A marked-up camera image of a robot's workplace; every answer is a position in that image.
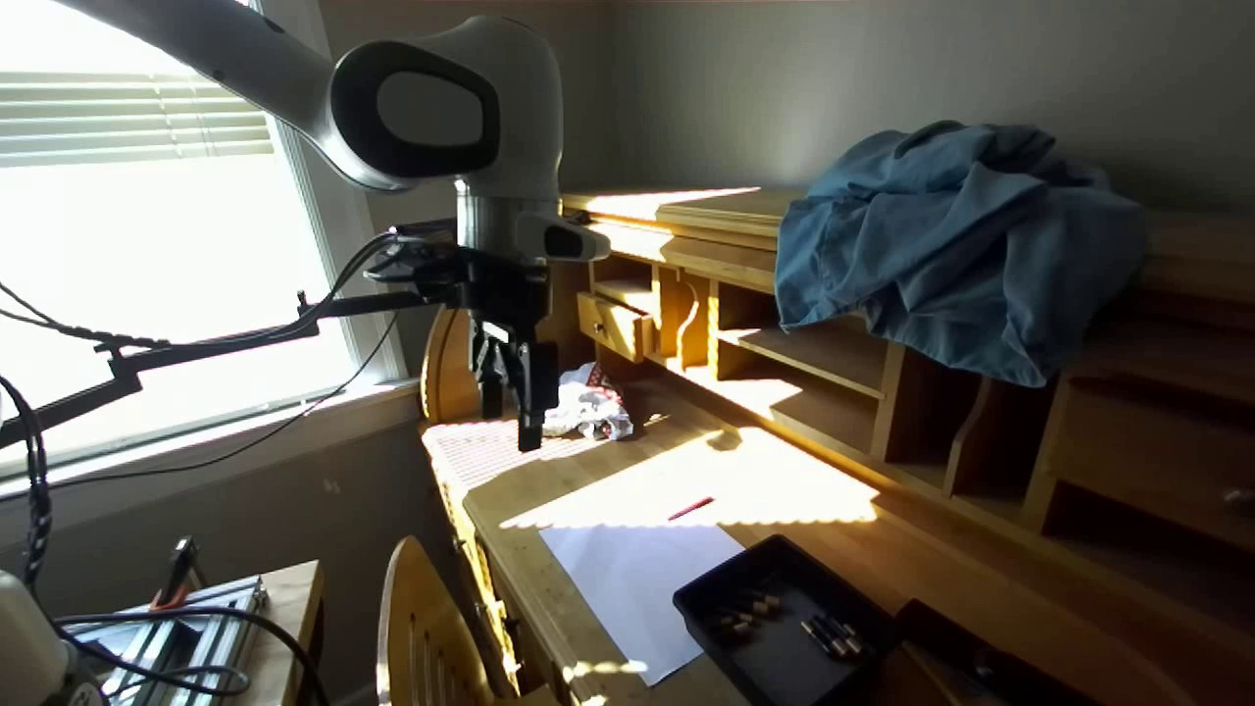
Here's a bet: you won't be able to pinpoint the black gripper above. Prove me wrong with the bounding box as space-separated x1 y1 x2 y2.
445 243 563 455

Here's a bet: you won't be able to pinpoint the blue cloth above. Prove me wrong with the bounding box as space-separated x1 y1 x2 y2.
773 119 1152 393

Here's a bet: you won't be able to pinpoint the pale desk mat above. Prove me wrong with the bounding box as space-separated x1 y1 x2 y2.
422 417 559 527

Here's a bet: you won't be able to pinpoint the wooden desk with hutch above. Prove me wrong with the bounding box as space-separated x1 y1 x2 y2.
416 180 1255 706

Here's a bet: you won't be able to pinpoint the small wooden drawer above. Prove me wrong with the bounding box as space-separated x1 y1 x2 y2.
573 285 657 366

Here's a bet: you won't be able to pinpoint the red pen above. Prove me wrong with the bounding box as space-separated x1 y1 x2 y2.
664 491 722 527

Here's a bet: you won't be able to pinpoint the white paper sheet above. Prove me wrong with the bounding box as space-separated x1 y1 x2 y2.
537 521 747 689

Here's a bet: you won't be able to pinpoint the wooden chair back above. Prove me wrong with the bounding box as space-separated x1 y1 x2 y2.
373 534 524 706

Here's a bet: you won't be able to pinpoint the small dark battery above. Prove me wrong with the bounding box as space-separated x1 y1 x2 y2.
796 608 841 651

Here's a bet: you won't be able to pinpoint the black plastic tray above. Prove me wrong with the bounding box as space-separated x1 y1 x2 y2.
670 530 908 706

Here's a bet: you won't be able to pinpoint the metal rack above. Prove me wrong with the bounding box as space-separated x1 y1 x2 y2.
64 571 274 706

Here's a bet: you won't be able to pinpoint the white window blinds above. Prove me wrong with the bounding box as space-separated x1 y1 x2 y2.
0 70 279 168

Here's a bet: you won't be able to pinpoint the white rounded device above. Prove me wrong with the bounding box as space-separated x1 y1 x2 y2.
0 564 78 706

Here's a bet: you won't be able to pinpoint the wide wooden drawer with knob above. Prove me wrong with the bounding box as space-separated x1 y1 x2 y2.
1043 376 1255 551

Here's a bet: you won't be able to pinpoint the thin black camera cable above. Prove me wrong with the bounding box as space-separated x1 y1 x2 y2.
0 231 405 344

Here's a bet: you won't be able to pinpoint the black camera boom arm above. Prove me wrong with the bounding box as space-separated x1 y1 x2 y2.
0 285 437 455

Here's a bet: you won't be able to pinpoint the looped black cable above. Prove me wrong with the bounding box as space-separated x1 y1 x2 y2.
49 605 328 706

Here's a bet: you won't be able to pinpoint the red handled tool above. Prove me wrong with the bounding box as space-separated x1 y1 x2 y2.
148 534 209 614

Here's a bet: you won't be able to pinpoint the braided black cable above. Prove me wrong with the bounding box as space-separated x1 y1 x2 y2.
0 372 56 593

